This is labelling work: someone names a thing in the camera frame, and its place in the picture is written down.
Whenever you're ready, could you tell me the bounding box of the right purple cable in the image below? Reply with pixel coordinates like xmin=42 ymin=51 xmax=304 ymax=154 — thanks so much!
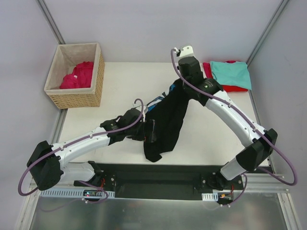
xmin=170 ymin=47 xmax=299 ymax=208

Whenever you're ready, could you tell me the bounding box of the right aluminium frame post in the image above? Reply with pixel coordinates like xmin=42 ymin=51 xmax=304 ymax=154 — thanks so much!
xmin=247 ymin=0 xmax=291 ymax=67

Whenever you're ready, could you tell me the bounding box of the left aluminium frame post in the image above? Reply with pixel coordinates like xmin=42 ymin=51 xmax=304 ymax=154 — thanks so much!
xmin=36 ymin=0 xmax=66 ymax=45

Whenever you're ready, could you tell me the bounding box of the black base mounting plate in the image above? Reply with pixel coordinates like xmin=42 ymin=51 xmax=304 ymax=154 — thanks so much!
xmin=73 ymin=162 xmax=245 ymax=199

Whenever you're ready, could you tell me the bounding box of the pink t-shirt in basket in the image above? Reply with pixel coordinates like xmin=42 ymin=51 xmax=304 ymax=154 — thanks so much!
xmin=59 ymin=61 xmax=94 ymax=89

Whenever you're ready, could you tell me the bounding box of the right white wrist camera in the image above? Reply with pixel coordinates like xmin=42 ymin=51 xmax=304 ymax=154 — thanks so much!
xmin=174 ymin=45 xmax=194 ymax=58

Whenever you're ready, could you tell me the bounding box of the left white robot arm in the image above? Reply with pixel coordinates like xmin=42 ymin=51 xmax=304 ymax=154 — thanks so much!
xmin=27 ymin=107 xmax=156 ymax=191

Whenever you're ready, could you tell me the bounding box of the red t-shirt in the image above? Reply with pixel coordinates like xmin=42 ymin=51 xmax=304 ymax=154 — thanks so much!
xmin=202 ymin=62 xmax=248 ymax=92

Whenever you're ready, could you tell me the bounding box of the aluminium frame post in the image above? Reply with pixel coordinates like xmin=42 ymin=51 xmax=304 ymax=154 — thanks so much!
xmin=36 ymin=0 xmax=66 ymax=45
xmin=247 ymin=0 xmax=291 ymax=67

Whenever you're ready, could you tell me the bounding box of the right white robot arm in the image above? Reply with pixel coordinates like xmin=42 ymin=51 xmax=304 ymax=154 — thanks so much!
xmin=178 ymin=57 xmax=278 ymax=189

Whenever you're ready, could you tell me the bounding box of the left white cable duct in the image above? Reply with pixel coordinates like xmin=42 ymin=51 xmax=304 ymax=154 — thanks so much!
xmin=40 ymin=188 xmax=115 ymax=199

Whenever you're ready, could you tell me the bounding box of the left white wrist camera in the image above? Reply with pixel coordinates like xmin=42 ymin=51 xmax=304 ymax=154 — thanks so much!
xmin=132 ymin=103 xmax=148 ymax=122

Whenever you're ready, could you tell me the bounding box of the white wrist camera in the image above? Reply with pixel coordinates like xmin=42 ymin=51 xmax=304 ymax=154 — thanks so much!
xmin=132 ymin=103 xmax=148 ymax=122
xmin=174 ymin=45 xmax=194 ymax=58

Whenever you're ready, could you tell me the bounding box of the wicker basket with liner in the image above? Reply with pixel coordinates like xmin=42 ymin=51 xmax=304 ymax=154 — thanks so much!
xmin=44 ymin=43 xmax=105 ymax=109

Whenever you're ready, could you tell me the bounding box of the white cable duct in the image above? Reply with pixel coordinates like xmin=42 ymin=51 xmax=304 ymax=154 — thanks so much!
xmin=201 ymin=192 xmax=218 ymax=202
xmin=40 ymin=188 xmax=115 ymax=199

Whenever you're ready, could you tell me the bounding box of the teal t-shirt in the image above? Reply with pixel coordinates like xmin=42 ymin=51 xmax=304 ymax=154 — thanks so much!
xmin=210 ymin=61 xmax=252 ymax=90

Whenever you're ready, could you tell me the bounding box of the black daisy print t-shirt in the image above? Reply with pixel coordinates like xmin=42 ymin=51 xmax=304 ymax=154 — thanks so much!
xmin=143 ymin=79 xmax=190 ymax=162

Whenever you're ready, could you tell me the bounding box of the right white cable duct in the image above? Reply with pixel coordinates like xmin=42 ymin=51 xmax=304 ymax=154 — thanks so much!
xmin=201 ymin=192 xmax=218 ymax=202

